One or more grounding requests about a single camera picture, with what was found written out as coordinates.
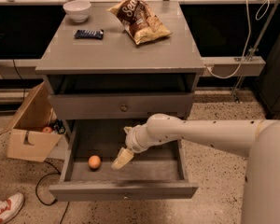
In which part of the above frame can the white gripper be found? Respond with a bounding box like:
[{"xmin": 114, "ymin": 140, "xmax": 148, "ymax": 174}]
[{"xmin": 111, "ymin": 125, "xmax": 153, "ymax": 170}]

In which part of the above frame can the orange fruit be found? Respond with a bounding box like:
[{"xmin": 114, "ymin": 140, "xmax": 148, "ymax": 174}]
[{"xmin": 88, "ymin": 155, "xmax": 101, "ymax": 170}]

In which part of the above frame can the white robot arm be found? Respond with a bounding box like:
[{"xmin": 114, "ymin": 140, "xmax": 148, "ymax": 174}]
[{"xmin": 112, "ymin": 114, "xmax": 280, "ymax": 224}]

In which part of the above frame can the grey closed upper drawer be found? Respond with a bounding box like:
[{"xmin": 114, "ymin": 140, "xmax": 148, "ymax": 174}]
[{"xmin": 49, "ymin": 93, "xmax": 193, "ymax": 119}]

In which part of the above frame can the grey open middle drawer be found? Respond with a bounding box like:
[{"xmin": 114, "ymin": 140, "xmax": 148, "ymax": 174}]
[{"xmin": 49, "ymin": 119, "xmax": 198, "ymax": 202}]

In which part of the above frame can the dark item in box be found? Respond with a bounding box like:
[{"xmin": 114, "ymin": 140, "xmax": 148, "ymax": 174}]
[{"xmin": 53, "ymin": 119, "xmax": 65, "ymax": 134}]

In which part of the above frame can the grey wooden cabinet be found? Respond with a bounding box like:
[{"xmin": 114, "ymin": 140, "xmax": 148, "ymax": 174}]
[{"xmin": 36, "ymin": 2, "xmax": 203, "ymax": 131}]

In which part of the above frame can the red apple in box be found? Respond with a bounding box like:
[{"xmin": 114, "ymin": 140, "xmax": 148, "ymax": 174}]
[{"xmin": 42, "ymin": 127, "xmax": 53, "ymax": 133}]

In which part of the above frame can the cardboard box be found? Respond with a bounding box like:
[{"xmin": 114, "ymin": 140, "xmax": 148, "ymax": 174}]
[{"xmin": 2, "ymin": 82, "xmax": 67, "ymax": 162}]

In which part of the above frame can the blue snack bar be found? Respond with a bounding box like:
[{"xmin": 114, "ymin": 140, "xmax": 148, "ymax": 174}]
[{"xmin": 74, "ymin": 30, "xmax": 104, "ymax": 40}]

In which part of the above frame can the brown yellow chip bag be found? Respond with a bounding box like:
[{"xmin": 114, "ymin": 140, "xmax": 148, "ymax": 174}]
[{"xmin": 108, "ymin": 0, "xmax": 171, "ymax": 45}]

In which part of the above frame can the white ceramic bowl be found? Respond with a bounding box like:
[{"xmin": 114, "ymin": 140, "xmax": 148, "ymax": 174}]
[{"xmin": 63, "ymin": 0, "xmax": 91, "ymax": 22}]

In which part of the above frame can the white red sneaker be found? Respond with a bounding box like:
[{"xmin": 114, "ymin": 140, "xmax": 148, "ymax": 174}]
[{"xmin": 0, "ymin": 192, "xmax": 24, "ymax": 224}]

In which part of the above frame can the dark cabinet at right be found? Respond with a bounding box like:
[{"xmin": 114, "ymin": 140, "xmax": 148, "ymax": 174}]
[{"xmin": 255, "ymin": 34, "xmax": 280, "ymax": 119}]

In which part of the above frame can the black floor cable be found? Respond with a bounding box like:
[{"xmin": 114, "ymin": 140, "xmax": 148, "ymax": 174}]
[{"xmin": 35, "ymin": 161, "xmax": 70, "ymax": 224}]

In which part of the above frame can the white hanging cable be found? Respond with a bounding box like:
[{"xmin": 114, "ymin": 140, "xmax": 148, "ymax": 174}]
[{"xmin": 204, "ymin": 0, "xmax": 279, "ymax": 80}]

